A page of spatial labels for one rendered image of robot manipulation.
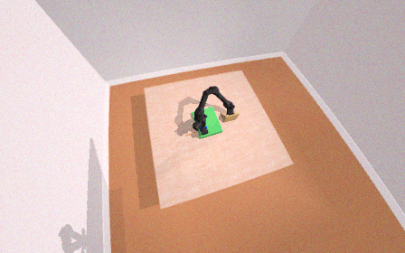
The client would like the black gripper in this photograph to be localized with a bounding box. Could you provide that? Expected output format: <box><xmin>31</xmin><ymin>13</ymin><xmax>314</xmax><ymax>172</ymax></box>
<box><xmin>200</xmin><ymin>122</ymin><xmax>209</xmax><ymax>135</ymax></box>

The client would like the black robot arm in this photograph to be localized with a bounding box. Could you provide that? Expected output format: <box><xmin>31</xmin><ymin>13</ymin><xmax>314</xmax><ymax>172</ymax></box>
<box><xmin>193</xmin><ymin>86</ymin><xmax>235</xmax><ymax>131</ymax></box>

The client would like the green flat deck plate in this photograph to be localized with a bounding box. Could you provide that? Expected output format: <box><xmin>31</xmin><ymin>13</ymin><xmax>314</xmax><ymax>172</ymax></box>
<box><xmin>198</xmin><ymin>107</ymin><xmax>223</xmax><ymax>139</ymax></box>

